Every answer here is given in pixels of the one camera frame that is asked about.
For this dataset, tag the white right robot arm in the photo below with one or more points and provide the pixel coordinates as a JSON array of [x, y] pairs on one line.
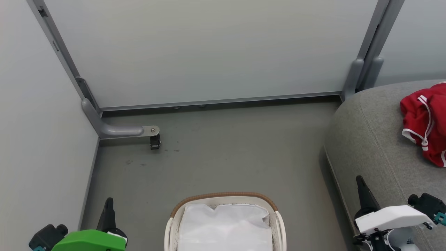
[[400, 240]]

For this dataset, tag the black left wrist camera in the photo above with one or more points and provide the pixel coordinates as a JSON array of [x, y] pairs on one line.
[[47, 237]]

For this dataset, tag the grey fabric sofa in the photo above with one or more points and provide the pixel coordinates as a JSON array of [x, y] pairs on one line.
[[369, 139]]

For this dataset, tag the white laundry basket tan rim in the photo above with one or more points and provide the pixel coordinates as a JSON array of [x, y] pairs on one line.
[[223, 195]]

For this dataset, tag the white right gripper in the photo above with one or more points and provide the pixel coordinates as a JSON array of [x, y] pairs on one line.
[[393, 218]]

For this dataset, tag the grey partition post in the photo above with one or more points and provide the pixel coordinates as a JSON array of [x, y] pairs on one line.
[[366, 45], [381, 45], [59, 45]]

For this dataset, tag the white cloth garment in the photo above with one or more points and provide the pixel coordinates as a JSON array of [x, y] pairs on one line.
[[226, 226]]

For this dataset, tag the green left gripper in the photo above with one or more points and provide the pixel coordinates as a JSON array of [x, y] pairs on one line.
[[87, 241]]

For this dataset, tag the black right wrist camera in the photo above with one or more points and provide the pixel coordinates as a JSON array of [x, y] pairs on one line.
[[427, 205]]

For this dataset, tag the small black caster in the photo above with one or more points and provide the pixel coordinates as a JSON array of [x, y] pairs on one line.
[[155, 142]]

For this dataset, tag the grey partition base rail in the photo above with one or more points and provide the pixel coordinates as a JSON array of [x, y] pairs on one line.
[[219, 102]]

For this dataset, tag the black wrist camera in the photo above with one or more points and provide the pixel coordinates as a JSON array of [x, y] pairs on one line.
[[427, 205], [47, 237]]

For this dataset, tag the red shorts white stripes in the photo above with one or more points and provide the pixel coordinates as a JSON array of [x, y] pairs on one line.
[[428, 118]]

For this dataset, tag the grey partition support foot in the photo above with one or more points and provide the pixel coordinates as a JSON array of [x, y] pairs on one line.
[[118, 130]]

